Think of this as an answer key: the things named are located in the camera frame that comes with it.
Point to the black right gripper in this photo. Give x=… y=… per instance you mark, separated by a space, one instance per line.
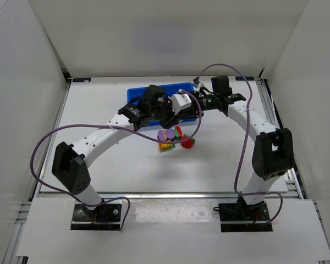
x=196 y=102

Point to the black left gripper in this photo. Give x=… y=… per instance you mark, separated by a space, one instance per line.
x=170 y=119

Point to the red green lego block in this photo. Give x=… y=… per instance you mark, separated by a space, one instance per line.
x=188 y=142

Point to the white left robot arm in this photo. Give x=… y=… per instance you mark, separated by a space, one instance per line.
x=71 y=161

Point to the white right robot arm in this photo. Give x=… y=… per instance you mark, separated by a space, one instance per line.
x=273 y=152

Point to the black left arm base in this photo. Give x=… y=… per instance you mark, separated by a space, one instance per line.
x=106 y=217

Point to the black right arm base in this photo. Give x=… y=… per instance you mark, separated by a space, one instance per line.
x=239 y=217

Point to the purple round lego piece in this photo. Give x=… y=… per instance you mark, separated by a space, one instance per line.
x=166 y=134

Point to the red green curved lego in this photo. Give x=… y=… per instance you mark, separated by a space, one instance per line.
x=177 y=133

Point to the blue plastic sorting tray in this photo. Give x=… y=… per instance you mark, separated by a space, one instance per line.
x=170 y=89

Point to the yellow lego brick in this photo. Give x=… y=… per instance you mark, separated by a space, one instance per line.
x=166 y=146

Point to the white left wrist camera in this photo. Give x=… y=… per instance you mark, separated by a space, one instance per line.
x=180 y=102

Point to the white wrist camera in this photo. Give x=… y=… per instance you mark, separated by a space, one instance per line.
x=197 y=84
x=180 y=102

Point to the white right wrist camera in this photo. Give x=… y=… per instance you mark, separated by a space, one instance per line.
x=197 y=84

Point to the aluminium frame rail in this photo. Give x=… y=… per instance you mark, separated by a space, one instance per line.
x=293 y=194

